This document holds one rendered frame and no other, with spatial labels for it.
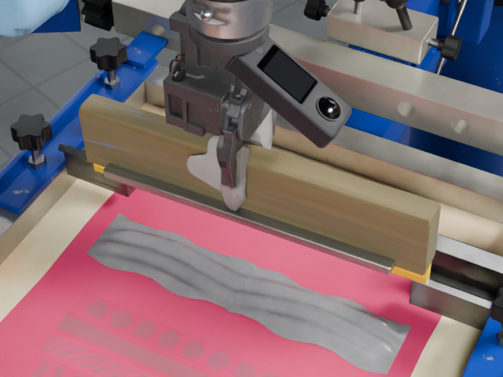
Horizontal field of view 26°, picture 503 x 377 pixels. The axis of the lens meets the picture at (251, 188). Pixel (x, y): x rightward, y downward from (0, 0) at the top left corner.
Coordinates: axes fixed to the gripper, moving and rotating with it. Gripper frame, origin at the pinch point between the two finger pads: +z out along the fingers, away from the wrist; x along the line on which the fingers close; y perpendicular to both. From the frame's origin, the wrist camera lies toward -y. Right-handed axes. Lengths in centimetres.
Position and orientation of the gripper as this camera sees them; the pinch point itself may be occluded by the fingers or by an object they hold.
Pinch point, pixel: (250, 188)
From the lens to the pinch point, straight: 108.9
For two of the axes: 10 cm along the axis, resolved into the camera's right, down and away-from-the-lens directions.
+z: 0.0, 7.1, 7.0
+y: -8.9, -3.2, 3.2
